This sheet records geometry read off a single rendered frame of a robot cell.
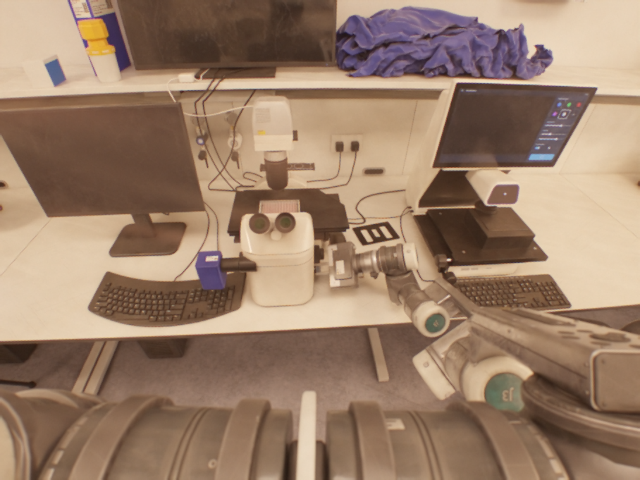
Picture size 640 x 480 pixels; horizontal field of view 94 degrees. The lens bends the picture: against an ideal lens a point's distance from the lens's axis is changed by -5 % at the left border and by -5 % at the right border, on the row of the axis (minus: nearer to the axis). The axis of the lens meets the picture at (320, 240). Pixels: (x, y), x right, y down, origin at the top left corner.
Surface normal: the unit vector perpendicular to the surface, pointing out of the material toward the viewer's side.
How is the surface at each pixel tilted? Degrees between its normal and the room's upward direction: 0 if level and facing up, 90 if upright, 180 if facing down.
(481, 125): 93
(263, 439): 23
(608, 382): 45
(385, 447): 13
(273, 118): 73
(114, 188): 86
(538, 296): 5
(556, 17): 90
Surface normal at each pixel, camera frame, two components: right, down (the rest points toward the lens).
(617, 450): -0.58, -0.08
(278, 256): 0.08, 0.39
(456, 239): 0.02, -0.75
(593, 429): -0.74, -0.07
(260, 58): 0.08, 0.60
